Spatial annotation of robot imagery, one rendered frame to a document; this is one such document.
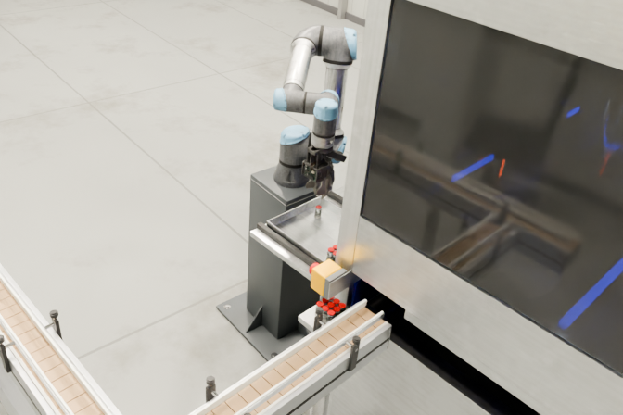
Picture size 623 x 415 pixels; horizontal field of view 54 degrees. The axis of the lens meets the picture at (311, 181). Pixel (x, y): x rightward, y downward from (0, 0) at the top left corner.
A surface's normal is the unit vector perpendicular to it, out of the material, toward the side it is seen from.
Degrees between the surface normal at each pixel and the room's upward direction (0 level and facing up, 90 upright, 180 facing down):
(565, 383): 90
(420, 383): 90
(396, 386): 90
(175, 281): 0
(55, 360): 0
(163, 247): 0
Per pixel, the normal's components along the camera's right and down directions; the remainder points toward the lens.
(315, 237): 0.07, -0.84
